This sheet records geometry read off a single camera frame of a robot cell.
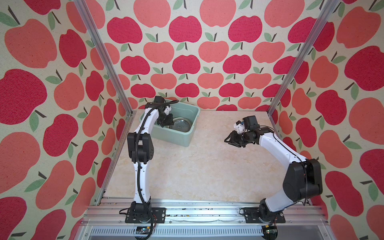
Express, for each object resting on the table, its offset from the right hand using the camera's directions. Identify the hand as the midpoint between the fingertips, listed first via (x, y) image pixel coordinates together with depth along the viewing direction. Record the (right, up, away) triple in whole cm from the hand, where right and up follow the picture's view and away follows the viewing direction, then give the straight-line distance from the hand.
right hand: (229, 140), depth 87 cm
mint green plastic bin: (-32, +20, +15) cm, 40 cm away
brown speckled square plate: (-31, +10, +20) cm, 38 cm away
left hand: (-35, +10, +13) cm, 38 cm away
